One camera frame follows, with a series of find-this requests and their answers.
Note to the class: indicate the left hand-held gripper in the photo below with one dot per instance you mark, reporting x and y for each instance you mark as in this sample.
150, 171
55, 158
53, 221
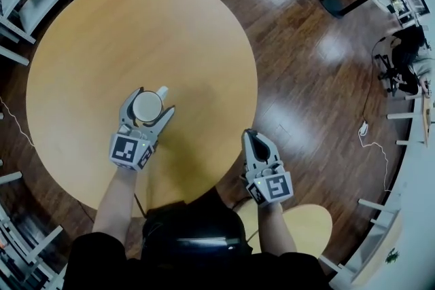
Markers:
124, 151

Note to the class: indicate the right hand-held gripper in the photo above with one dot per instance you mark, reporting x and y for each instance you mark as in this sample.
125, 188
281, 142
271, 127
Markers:
275, 188

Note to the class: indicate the white ceramic mug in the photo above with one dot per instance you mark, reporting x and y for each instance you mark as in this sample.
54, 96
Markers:
147, 105

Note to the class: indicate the person's right forearm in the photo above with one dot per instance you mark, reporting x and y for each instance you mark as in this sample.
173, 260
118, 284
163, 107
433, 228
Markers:
275, 231

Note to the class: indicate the person's left forearm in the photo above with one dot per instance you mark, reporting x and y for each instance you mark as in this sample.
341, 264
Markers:
113, 207

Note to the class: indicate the large round wooden table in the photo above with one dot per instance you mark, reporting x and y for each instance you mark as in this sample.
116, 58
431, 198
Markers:
136, 27

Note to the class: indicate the small round wooden table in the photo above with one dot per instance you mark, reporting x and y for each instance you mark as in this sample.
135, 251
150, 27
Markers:
306, 231

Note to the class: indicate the black chest pack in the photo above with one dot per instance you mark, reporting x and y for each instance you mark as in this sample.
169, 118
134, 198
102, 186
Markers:
197, 231

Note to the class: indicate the white power strip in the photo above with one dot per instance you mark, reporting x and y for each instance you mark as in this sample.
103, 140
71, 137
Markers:
363, 128

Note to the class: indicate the person's black shirt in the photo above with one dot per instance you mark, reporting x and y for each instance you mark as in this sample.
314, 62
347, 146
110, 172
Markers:
102, 265

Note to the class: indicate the light wooden desk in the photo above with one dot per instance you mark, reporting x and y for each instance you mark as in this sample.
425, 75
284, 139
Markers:
425, 119

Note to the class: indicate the black office chair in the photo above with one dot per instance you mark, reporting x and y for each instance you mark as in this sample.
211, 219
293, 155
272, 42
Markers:
404, 54

